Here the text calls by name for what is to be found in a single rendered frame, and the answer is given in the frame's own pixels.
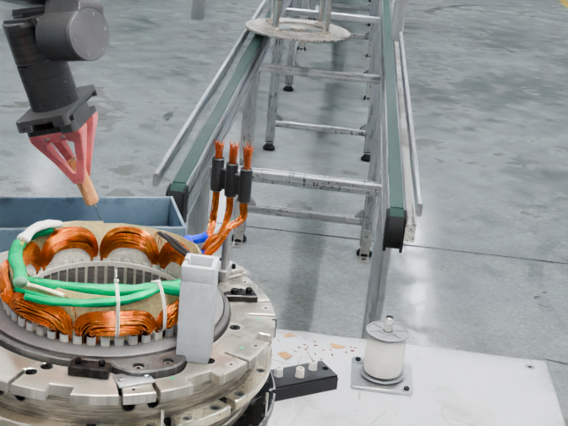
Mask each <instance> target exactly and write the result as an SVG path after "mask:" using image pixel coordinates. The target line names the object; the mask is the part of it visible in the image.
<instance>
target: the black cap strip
mask: <svg viewBox="0 0 568 426"><path fill-rule="evenodd" d="M298 366H302V367H304V378H301V379H299V378H297V377H295V374H296V369H297V367H298ZM270 371H271V373H272V375H273V378H274V381H275V387H276V392H275V394H276V395H275V401H282V400H286V399H291V398H295V397H300V396H307V395H312V394H316V393H320V392H325V391H333V390H336V389H337V383H338V377H337V374H336V373H335V372H334V371H333V370H332V369H331V368H330V367H328V366H327V365H326V364H325V363H324V362H323V361H322V360H321V361H317V370H316V371H311V370H309V363H303V364H299V365H293V366H289V367H284V368H283V376H282V377H281V378H277V377H275V376H274V373H275V370H274V369H271V370H270Z"/></svg>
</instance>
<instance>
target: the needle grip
mask: <svg viewBox="0 0 568 426"><path fill-rule="evenodd" d="M67 163H68V164H69V165H70V167H71V168H72V169H73V170H74V172H76V157H73V158H71V159H69V160H68V162H67ZM77 186H78V188H79V191H80V193H81V195H82V197H83V199H84V201H85V204H86V205H93V204H96V203H97V202H98V200H99V197H98V195H97V193H96V190H95V188H94V186H93V184H92V182H91V180H90V177H89V175H88V172H87V171H86V174H85V182H84V183H77Z"/></svg>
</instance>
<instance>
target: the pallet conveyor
mask: <svg viewBox="0 0 568 426"><path fill-rule="evenodd" d="M291 1H292V8H289V5H290V2H291ZM309 1H310V6H309ZM369 2H370V3H369V4H368V5H367V6H360V5H351V4H344V3H332V7H337V8H351V9H360V10H368V11H370V12H369V16H366V15H358V14H343V13H335V12H331V15H330V19H337V20H345V21H353V22H361V23H368V26H370V31H368V32H366V33H365V35H362V34H354V33H351V37H350V38H355V39H364V40H369V44H368V54H366V57H367V58H368V59H369V68H367V69H366V70H364V71H363V72H362V73H355V72H347V71H339V70H331V69H323V68H309V67H301V66H300V65H299V64H298V62H297V61H296V60H295V57H296V47H297V42H296V41H289V43H288V53H287V65H284V64H281V60H282V51H283V42H284V40H281V39H276V38H271V37H268V36H264V35H259V34H256V33H255V34H254V37H253V39H252V40H251V42H250V43H249V45H248V47H247V49H246V51H245V52H244V54H243V56H242V57H241V59H240V61H239V63H238V65H237V67H236V68H235V69H234V71H233V73H232V75H231V77H230V79H229V80H228V81H227V84H226V86H225V87H224V89H223V91H222V93H221V94H220V96H219V98H218V99H217V101H216V104H215V105H214V106H213V108H212V110H211V111H210V114H209V116H208V117H207V118H206V120H205V122H204V124H203V126H202V128H201V129H200V131H199V133H198V134H197V136H196V138H195V140H194V142H193V143H192V145H191V146H190V148H189V150H188V152H187V154H186V156H185V157H184V158H183V161H182V163H181V164H180V166H179V168H178V169H177V171H176V173H175V175H174V176H173V178H172V181H171V182H170V183H169V186H168V187H167V191H166V196H169V197H170V196H172V197H173V198H174V201H175V203H176V205H177V208H178V210H179V212H180V214H181V217H182V218H183V221H184V224H185V223H186V221H187V219H188V235H192V236H193V235H196V234H201V233H203V232H206V231H207V221H208V209H209V197H210V177H211V169H212V158H213V157H214V156H216V147H215V142H214V139H215V140H216V141H217V140H218V141H220V143H221V142H222V144H223V141H225V140H226V138H227V135H228V133H229V131H230V129H231V127H232V125H233V123H234V120H235V118H236V116H237V114H238V112H239V110H240V108H241V106H242V104H243V121H242V131H241V141H240V152H239V163H238V170H239V171H240V169H241V168H242V167H244V165H243V145H244V149H245V147H246V146H247V143H246V142H248V146H249V143H251V144H250V148H251V147H253V145H254V125H255V116H256V106H257V95H258V85H259V72H266V73H270V89H269V99H268V109H267V118H266V128H265V141H266V144H265V145H263V150H269V151H272V150H275V146H274V144H273V142H274V140H275V132H276V127H282V128H296V129H304V130H312V131H319V132H326V133H334V134H349V135H357V136H364V137H365V139H364V146H363V156H361V161H366V162H369V174H368V181H366V180H358V179H351V178H343V177H329V176H321V175H314V174H307V173H299V172H284V171H277V170H270V169H262V168H254V167H251V166H250V167H251V168H252V169H253V177H252V182H257V183H271V184H279V185H287V186H293V187H301V188H315V189H323V190H330V191H338V192H345V193H353V194H365V201H364V207H363V208H362V209H361V210H359V211H358V212H356V213H355V214H354V216H352V215H345V214H337V213H330V212H323V211H315V210H301V209H293V208H286V207H279V206H271V205H257V204H256V201H255V200H254V199H253V198H252V197H250V202H249V203H248V213H255V214H261V215H269V216H283V217H291V218H298V219H305V220H313V221H327V222H335V223H341V224H349V225H357V226H362V227H361V234H360V241H359V245H360V248H359V249H358V250H357V253H356V255H357V256H359V263H366V264H368V263H369V257H371V256H372V252H371V251H370V247H371V244H372V237H373V230H374V218H375V212H376V205H377V199H378V196H380V205H379V211H378V218H377V224H376V231H375V237H374V250H373V256H372V263H371V269H370V276H369V288H368V294H367V301H366V308H365V314H364V321H363V333H362V339H365V340H367V337H368V333H367V331H366V326H367V325H368V324H370V323H372V322H375V321H381V320H382V315H383V309H384V302H385V291H386V285H387V279H388V272H389V266H390V260H391V249H399V253H401V252H402V246H403V241H406V242H411V243H414V237H415V232H416V225H417V223H416V216H418V217H420V216H422V210H423V199H422V192H421V184H420V177H419V170H418V157H417V150H416V142H415V135H414V127H413V120H412V107H411V100H410V92H409V85H408V78H407V65H406V57H405V50H404V43H403V35H402V32H401V31H400V32H399V38H398V39H399V42H397V41H394V40H393V39H392V38H391V24H392V18H393V11H394V4H395V0H369ZM300 3H301V0H281V17H280V18H286V14H290V15H291V19H299V16H302V18H301V19H306V20H313V21H314V20H315V18H318V11H319V10H315V5H319V3H320V0H303V8H300ZM249 32H250V30H248V29H247V28H245V30H244V31H243V33H242V34H241V36H240V37H239V39H238V41H237V43H236V44H235V46H234V47H233V49H232V50H231V52H230V53H229V55H228V56H227V59H226V60H225V62H224V63H223V64H222V65H221V68H220V69H219V71H218V72H217V74H216V76H215V78H214V79H213V80H212V81H211V83H210V85H209V87H208V88H207V90H206V91H205V93H204V94H203V96H202V97H201V99H200V100H199V103H198V104H197V106H196V107H195V109H194V110H193V112H192V113H191V115H190V116H189V118H188V120H187V122H186V123H185V124H184V126H183V128H182V129H181V131H180V132H179V134H178V136H177V138H176V139H175V140H174V141H173V143H172V145H171V147H170V148H169V150H168V152H167V153H166V154H165V156H164V157H163V159H162V161H161V163H160V164H159V166H158V167H157V168H156V170H155V172H154V173H153V183H152V185H153V186H154V187H157V186H158V184H159V183H160V181H161V180H162V178H163V176H164V175H165V173H166V171H167V169H168V167H169V166H170V165H171V163H172V161H173V159H174V158H175V156H176V154H177V153H178V151H179V150H180V148H181V146H182V145H183V142H184V141H185V139H186V138H187V137H188V134H189V133H190V131H191V129H192V128H193V126H194V125H195V123H196V121H197V120H198V118H199V116H200V114H201V113H202V111H203V110H204V108H205V106H206V104H207V103H208V101H209V99H210V98H211V96H212V95H213V93H214V91H215V90H216V87H217V86H218V85H219V83H220V82H221V79H222V78H223V76H224V74H225V73H226V71H227V70H228V68H229V66H230V65H231V63H232V61H233V59H234V58H235V57H236V55H237V53H238V51H239V49H240V48H241V46H242V44H243V43H244V41H245V40H246V38H247V36H248V35H249ZM273 39H274V42H273V53H272V62H271V63H262V62H263V60H264V58H265V55H266V53H267V51H268V49H269V47H270V44H271V42H272V41H273ZM399 47H400V53H399ZM400 56H401V61H400ZM401 73H402V79H401ZM281 74H285V75H286V79H285V84H286V86H285V87H284V88H283V90H284V91H293V88H292V83H293V75H296V76H303V77H311V78H319V79H334V80H342V81H350V82H358V83H365V84H366V96H364V97H363V98H364V100H365V102H369V111H368V118H367V122H366V123H365V124H363V125H362V126H361V127H360V128H347V127H339V126H331V125H324V124H316V123H301V122H293V121H286V120H283V118H282V117H281V116H280V115H279V113H277V105H278V96H279V87H280V77H281ZM402 81H403V88H402ZM403 91H404V97H403ZM404 99H405V106H404ZM405 108H406V111H405ZM406 116H407V118H406ZM407 133H408V136H407ZM408 142H409V144H408ZM409 151H410V153H409ZM410 159H411V162H410ZM411 168H412V170H411ZM380 174H381V182H380ZM412 185H413V187H412ZM413 194H414V197H413ZM414 202H415V205H414ZM415 211H416V214H415Z"/></svg>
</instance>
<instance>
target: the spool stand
mask: <svg viewBox="0 0 568 426"><path fill-rule="evenodd" d="M393 321H394V317H393V316H391V315H387V316H385V327H384V332H386V333H391V332H392V327H393ZM363 365H364V358H361V357H352V367H351V385H350V387H351V388H352V389H354V390H361V391H373V392H380V393H387V394H395V395H402V396H412V393H413V390H412V365H411V364H410V363H403V366H402V369H401V371H402V373H403V379H402V380H401V381H400V382H398V383H395V384H392V385H382V384H377V383H374V382H372V381H369V380H367V379H365V378H364V377H363V376H362V375H361V372H360V369H361V367H362V366H363Z"/></svg>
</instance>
